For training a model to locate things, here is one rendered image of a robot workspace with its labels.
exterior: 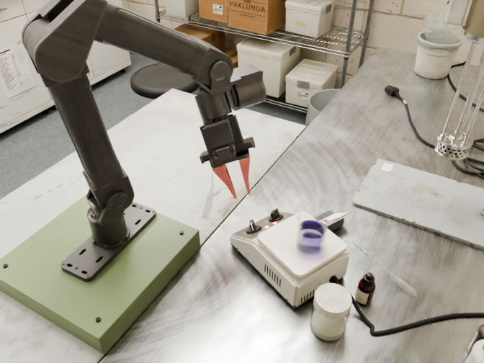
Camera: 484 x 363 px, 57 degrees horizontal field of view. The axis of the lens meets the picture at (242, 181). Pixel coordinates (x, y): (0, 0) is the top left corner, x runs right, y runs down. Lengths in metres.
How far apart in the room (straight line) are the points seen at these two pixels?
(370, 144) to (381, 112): 0.19
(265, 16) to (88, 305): 2.37
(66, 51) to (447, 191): 0.85
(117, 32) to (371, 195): 0.66
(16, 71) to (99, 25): 2.57
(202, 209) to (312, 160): 0.33
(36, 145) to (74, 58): 2.48
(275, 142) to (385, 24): 2.00
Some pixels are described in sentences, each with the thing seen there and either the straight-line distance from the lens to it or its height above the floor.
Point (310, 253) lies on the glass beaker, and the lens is 0.77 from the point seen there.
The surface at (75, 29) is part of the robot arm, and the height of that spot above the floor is 1.36.
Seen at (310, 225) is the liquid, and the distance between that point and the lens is 0.77.
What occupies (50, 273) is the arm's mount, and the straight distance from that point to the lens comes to 0.87.
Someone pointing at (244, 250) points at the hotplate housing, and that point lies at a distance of 0.86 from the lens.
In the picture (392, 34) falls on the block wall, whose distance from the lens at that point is 3.11.
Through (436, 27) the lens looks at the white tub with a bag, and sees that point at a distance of 1.63.
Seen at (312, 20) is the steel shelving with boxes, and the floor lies 0.67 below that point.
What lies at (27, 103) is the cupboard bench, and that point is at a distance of 3.29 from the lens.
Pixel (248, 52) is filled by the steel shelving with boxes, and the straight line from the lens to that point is 3.06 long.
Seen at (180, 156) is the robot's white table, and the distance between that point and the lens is 1.16.
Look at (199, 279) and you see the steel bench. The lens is 0.85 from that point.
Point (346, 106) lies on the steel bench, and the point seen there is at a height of 0.90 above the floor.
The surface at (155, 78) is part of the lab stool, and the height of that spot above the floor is 0.64.
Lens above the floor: 1.56
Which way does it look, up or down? 38 degrees down
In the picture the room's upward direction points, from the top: straight up
